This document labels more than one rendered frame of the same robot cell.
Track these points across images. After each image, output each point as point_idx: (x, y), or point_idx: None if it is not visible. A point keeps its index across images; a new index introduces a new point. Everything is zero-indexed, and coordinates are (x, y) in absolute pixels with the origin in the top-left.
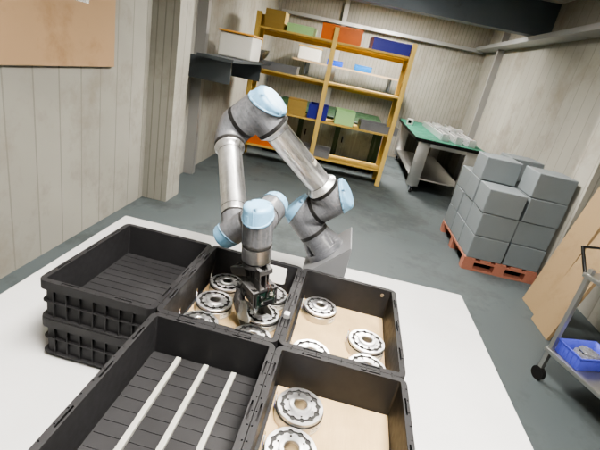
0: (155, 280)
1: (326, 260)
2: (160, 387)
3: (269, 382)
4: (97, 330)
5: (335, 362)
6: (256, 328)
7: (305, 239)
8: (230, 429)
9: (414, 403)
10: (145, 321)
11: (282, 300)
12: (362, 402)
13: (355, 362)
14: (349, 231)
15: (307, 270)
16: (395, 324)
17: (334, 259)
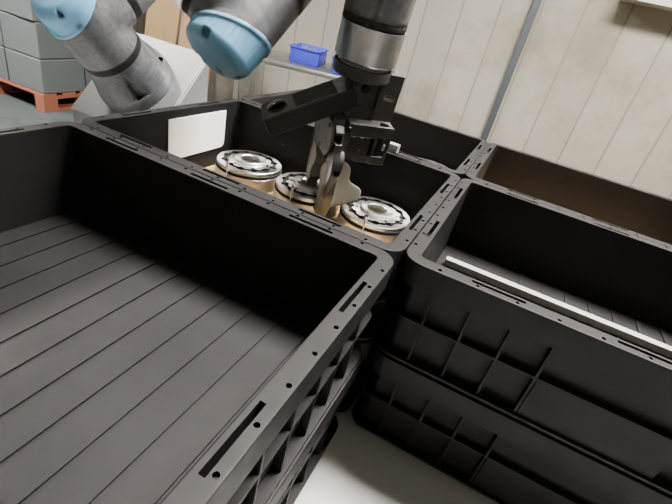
0: (57, 289)
1: (177, 92)
2: None
3: (550, 203)
4: (295, 454)
5: (484, 159)
6: (351, 202)
7: (122, 66)
8: (548, 292)
9: None
10: (451, 275)
11: (276, 160)
12: None
13: (476, 150)
14: (140, 37)
15: (248, 98)
16: (394, 112)
17: (192, 84)
